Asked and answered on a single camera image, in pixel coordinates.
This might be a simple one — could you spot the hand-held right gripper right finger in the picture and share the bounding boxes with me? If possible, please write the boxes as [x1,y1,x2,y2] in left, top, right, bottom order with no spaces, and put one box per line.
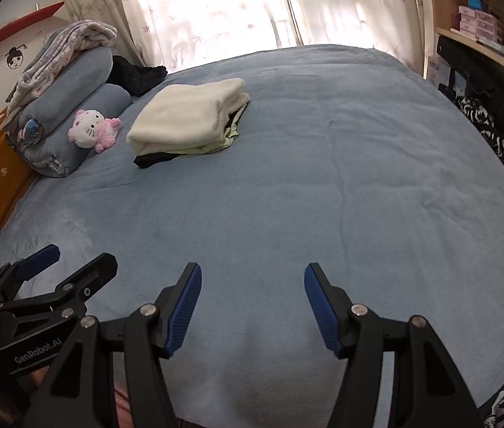
[304,262,484,428]

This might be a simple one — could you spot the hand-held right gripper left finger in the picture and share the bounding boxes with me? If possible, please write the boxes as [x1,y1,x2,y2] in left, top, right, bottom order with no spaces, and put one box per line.
[22,262,203,428]

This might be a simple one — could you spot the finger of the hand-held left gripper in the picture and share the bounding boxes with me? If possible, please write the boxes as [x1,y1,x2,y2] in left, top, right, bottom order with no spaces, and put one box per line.
[0,244,61,297]
[0,252,118,322]

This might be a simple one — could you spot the cream fluffy cardigan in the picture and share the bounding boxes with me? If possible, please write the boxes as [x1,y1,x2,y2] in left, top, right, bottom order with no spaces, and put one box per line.
[126,78,251,156]

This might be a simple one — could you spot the black and white clothes pile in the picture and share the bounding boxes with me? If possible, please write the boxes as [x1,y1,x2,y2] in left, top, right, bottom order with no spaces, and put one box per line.
[437,36,504,188]

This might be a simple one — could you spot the blue pillow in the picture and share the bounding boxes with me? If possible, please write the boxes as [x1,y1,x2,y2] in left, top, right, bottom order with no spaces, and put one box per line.
[18,47,114,121]
[11,84,132,178]

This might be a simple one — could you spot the blue bed blanket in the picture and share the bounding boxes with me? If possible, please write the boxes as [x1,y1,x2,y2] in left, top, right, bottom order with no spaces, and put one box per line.
[0,45,504,424]

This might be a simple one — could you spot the pink white plush cat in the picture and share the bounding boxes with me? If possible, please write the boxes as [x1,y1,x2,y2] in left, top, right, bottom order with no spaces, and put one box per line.
[67,109,122,153]

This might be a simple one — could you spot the light green garment black stripes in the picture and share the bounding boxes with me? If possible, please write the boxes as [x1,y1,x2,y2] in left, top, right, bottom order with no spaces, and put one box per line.
[134,98,251,170]

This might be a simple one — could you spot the black fluffy cloth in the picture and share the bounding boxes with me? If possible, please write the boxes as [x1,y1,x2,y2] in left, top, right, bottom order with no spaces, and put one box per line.
[112,55,168,97]

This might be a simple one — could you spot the white patterned folded blanket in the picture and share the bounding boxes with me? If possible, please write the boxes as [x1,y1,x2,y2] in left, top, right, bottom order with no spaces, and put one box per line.
[6,20,119,119]

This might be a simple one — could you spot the black white patterned cloth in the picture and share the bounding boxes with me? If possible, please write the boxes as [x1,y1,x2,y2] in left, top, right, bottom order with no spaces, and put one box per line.
[454,97,504,188]

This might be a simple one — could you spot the white cardboard box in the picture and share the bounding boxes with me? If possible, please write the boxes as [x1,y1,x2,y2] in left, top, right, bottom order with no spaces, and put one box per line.
[426,56,453,87]

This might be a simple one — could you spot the white leaf print curtain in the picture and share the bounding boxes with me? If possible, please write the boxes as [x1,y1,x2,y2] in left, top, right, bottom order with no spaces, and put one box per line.
[53,0,304,74]
[279,0,428,76]

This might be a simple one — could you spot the stack of pink boxes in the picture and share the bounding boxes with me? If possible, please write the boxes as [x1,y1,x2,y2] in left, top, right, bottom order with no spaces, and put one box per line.
[457,5,504,42]

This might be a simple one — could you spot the cartoon face wall sticker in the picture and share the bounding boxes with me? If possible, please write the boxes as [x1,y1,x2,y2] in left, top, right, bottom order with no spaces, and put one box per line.
[5,45,27,71]

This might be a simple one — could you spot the red wall shelf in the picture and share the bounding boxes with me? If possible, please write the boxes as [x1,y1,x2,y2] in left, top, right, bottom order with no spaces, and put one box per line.
[0,1,66,56]

